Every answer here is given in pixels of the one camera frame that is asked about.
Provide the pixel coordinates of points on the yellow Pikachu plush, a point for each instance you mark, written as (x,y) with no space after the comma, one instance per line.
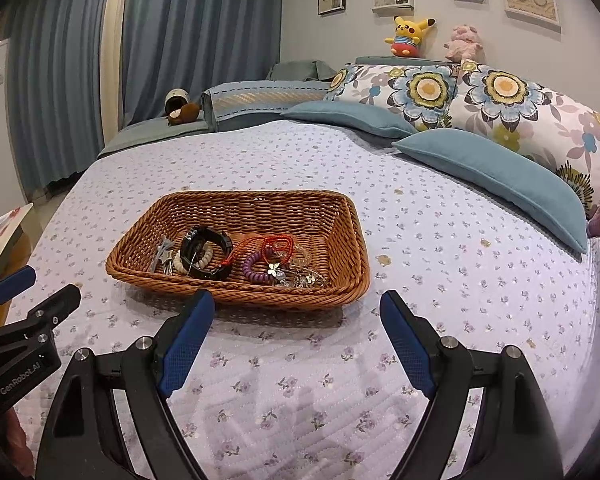
(405,42)

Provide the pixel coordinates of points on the silver keys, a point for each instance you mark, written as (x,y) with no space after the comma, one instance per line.
(166,261)

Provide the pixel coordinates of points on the silver hair clip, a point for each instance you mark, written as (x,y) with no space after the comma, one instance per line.
(163,246)

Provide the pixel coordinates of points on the left floral pillow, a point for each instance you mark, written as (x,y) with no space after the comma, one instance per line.
(421,95)

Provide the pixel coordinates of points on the folded blue striped blanket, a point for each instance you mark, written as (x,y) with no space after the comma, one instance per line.
(244,104)

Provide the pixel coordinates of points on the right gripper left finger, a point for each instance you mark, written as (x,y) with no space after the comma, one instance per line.
(82,437)

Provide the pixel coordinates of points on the blue curtain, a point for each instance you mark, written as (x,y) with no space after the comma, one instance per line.
(80,70)

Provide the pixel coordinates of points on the far teal cushion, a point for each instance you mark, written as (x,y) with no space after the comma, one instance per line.
(376,121)

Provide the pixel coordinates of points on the wooden side table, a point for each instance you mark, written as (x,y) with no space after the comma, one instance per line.
(18,239)

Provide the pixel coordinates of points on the teal cushion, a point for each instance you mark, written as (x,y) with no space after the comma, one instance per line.
(376,121)
(530,187)

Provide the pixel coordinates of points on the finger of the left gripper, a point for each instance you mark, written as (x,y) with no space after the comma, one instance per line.
(16,283)
(44,317)

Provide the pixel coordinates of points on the floral pillow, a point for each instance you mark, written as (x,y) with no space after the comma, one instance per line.
(534,121)
(421,95)

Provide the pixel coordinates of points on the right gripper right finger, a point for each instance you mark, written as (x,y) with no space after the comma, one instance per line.
(514,436)

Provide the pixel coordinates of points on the near teal cushion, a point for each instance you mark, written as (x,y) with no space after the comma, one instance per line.
(530,187)

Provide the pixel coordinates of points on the person's hand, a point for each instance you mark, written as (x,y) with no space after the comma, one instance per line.
(17,448)

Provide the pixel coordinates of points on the brown plush toy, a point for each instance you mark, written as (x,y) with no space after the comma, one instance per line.
(179,109)

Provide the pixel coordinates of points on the green folded cloth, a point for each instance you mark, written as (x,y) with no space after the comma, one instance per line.
(303,70)

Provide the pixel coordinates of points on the pink plush toy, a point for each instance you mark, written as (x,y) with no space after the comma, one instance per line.
(465,44)

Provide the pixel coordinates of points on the right floral pillow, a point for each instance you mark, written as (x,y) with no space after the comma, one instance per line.
(534,121)

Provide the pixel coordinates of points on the brown wicker basket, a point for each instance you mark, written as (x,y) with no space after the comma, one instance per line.
(323,223)

